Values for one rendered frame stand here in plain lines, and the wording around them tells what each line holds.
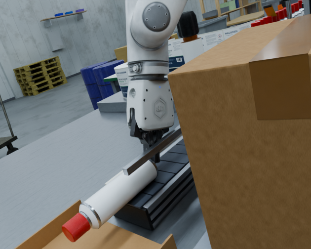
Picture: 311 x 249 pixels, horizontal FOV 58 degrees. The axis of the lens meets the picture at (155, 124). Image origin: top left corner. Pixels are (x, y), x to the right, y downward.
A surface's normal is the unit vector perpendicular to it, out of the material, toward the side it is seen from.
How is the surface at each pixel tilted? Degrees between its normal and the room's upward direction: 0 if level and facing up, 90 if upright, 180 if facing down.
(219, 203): 90
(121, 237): 0
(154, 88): 85
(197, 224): 0
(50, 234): 90
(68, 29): 90
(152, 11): 74
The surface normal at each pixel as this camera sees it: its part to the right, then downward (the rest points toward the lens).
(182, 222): -0.26, -0.91
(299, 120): -0.52, 0.43
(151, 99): 0.68, 0.03
